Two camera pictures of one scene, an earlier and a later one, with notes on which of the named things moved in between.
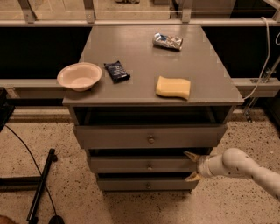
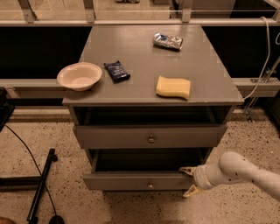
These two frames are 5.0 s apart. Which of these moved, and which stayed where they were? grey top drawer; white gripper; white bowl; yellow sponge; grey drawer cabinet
Moved: white gripper
Stayed: grey top drawer; grey drawer cabinet; white bowl; yellow sponge
